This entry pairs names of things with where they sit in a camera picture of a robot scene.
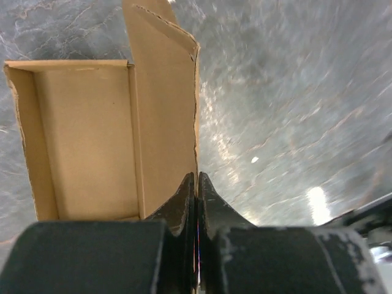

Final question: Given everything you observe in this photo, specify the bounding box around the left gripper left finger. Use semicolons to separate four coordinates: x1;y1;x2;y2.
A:
1;173;196;293

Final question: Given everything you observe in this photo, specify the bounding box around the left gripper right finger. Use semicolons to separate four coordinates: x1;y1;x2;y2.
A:
198;173;389;293

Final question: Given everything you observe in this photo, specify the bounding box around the small cardboard box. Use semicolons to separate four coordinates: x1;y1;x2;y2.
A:
4;1;200;221

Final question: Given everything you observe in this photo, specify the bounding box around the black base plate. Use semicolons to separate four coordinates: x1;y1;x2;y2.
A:
322;193;391;237

